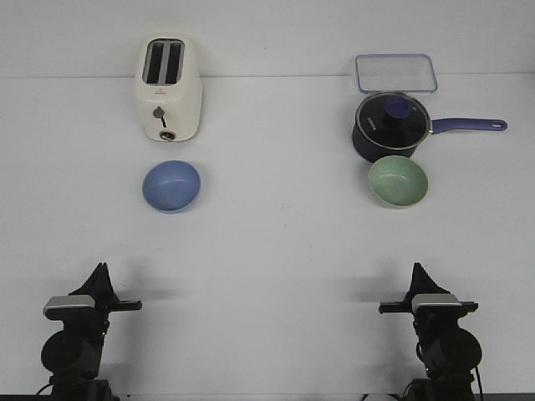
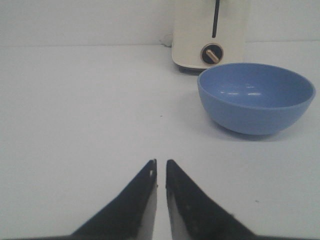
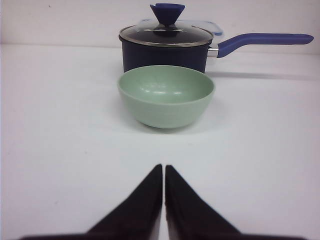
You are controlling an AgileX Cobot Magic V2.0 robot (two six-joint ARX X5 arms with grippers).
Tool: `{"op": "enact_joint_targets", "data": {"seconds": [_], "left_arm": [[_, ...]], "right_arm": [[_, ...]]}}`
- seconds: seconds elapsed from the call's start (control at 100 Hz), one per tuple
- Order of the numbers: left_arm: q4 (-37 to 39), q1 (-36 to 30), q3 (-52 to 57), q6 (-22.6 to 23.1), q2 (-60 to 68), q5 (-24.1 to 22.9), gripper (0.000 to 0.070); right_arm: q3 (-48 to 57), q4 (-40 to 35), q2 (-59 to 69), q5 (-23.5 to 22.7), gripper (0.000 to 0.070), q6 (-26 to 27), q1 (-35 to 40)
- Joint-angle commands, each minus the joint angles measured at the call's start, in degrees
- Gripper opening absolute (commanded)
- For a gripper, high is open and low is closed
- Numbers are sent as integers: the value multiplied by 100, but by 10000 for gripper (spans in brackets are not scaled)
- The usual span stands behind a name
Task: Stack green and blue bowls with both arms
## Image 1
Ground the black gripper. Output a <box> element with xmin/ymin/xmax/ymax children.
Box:
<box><xmin>379</xmin><ymin>262</ymin><xmax>478</xmax><ymax>334</ymax></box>
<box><xmin>69</xmin><ymin>262</ymin><xmax>142</xmax><ymax>334</ymax></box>

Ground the green bowl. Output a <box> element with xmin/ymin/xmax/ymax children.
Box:
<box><xmin>368</xmin><ymin>155</ymin><xmax>429</xmax><ymax>209</ymax></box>

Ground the blue bowl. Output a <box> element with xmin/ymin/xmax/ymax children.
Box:
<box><xmin>141</xmin><ymin>160</ymin><xmax>201</xmax><ymax>214</ymax></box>

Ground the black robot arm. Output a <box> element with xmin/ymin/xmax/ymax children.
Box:
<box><xmin>379</xmin><ymin>262</ymin><xmax>482</xmax><ymax>400</ymax></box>
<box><xmin>41</xmin><ymin>262</ymin><xmax>142</xmax><ymax>400</ymax></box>

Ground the dark blue saucepan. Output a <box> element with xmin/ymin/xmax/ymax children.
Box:
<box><xmin>352</xmin><ymin>110</ymin><xmax>507</xmax><ymax>163</ymax></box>

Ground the glass pot lid blue knob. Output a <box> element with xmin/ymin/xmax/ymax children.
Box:
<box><xmin>355</xmin><ymin>92</ymin><xmax>431</xmax><ymax>150</ymax></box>

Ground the white two-slot toaster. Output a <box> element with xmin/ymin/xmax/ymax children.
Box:
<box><xmin>134</xmin><ymin>33</ymin><xmax>202</xmax><ymax>142</ymax></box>

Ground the clear container lid blue rim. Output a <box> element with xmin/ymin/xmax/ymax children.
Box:
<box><xmin>354</xmin><ymin>53</ymin><xmax>438</xmax><ymax>94</ymax></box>

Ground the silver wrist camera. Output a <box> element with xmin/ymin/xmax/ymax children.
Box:
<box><xmin>43</xmin><ymin>295</ymin><xmax>96</xmax><ymax>321</ymax></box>
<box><xmin>411</xmin><ymin>293</ymin><xmax>461</xmax><ymax>314</ymax></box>

